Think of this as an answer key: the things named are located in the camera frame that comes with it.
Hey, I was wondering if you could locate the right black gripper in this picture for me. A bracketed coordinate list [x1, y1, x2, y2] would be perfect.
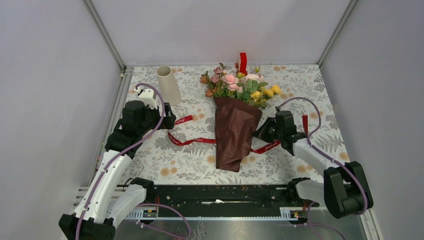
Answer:
[252, 117, 284, 144]

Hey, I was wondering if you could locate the red printed ribbon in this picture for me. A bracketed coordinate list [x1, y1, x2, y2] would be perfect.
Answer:
[167, 112, 310, 161]

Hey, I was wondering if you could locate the brown flower bouquet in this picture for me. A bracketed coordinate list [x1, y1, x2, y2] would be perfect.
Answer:
[200, 63, 282, 172]

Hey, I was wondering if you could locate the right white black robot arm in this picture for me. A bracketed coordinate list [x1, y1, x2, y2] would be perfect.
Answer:
[253, 110, 374, 219]

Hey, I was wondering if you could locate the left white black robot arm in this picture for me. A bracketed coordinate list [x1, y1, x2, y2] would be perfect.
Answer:
[58, 100, 176, 240]

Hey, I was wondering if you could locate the beige ceramic vase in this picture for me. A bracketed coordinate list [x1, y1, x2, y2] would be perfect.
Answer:
[156, 66, 182, 106]

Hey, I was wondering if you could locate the red yellow toy block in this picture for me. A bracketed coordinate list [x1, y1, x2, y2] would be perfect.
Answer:
[235, 52, 248, 76]

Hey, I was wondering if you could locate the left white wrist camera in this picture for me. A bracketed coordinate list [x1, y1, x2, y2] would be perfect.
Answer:
[134, 87, 158, 110]

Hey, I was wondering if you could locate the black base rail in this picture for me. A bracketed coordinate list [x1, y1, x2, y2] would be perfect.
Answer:
[129, 184, 311, 221]

